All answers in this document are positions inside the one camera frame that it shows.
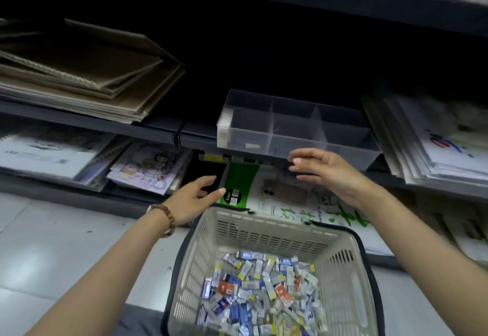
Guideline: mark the person's left hand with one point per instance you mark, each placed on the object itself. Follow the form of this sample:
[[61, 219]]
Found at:
[[185, 204]]

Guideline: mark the person's right hand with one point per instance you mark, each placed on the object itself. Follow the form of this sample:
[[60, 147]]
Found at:
[[331, 174]]

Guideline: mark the clear plastic divided tray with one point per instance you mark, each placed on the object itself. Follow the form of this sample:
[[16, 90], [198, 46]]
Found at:
[[297, 126]]

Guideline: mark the beige plastic shopping basket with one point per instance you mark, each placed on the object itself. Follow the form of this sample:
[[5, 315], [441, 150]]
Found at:
[[267, 233]]

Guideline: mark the row of sorted white erasers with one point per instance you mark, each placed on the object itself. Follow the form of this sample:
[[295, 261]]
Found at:
[[225, 124]]

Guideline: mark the pile of mixed packaged erasers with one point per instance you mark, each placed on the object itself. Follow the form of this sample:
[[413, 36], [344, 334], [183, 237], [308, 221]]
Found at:
[[259, 294]]

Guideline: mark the person's right forearm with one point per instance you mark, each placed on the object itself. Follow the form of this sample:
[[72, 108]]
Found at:
[[419, 255]]

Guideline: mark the person's left forearm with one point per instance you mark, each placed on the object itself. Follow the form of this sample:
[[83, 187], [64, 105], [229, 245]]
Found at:
[[99, 278]]

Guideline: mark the purple cartoon cover book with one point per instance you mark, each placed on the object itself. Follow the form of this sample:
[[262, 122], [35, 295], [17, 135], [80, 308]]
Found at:
[[148, 168]]

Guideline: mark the green and white paper pack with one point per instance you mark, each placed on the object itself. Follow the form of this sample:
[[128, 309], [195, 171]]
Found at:
[[240, 183]]

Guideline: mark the white poster paper stack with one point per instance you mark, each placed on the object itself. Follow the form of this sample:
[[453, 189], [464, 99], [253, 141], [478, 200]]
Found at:
[[438, 141]]

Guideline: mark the spiral sketch pad stack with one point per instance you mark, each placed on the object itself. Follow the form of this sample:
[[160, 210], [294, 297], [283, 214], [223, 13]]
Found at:
[[49, 153]]

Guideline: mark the brown sketchbook stack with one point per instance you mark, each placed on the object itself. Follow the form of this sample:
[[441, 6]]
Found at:
[[84, 69]]

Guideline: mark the dark metal shelf unit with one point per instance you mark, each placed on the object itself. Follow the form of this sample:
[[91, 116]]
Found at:
[[305, 0]]

